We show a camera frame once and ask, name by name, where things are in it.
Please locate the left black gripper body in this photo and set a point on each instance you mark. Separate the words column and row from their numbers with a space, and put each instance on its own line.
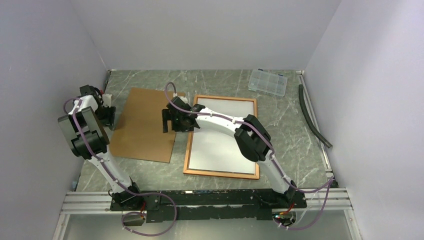
column 106, row 115

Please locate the brown backing board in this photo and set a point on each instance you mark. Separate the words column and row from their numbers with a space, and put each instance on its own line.
column 139, row 132

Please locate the wooden picture frame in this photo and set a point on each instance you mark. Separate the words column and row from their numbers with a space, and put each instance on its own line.
column 187, row 159

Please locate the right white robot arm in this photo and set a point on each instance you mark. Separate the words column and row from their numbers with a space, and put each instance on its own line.
column 252, row 139

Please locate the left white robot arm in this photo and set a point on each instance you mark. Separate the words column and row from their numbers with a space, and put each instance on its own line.
column 83, row 128

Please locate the clear plastic organizer box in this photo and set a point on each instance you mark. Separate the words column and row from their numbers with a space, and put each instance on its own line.
column 267, row 83

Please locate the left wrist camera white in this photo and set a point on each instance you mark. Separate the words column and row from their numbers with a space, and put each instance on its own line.
column 107, row 98

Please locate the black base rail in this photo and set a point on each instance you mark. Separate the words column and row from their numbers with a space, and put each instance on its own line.
column 183, row 205

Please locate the aluminium extrusion rail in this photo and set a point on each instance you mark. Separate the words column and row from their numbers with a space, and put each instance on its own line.
column 86, row 203

